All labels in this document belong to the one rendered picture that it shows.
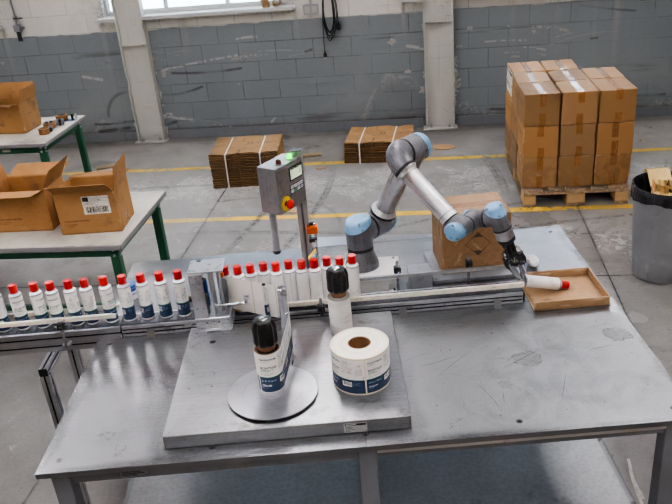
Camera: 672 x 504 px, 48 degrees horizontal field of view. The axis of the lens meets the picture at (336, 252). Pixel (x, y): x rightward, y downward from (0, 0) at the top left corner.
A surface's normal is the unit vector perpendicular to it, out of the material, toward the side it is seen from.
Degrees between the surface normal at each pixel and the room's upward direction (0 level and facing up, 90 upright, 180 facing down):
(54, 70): 90
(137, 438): 0
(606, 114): 90
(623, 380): 0
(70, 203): 91
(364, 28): 90
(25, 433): 0
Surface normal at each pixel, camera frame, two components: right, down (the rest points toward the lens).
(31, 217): -0.08, 0.43
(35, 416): -0.08, -0.90
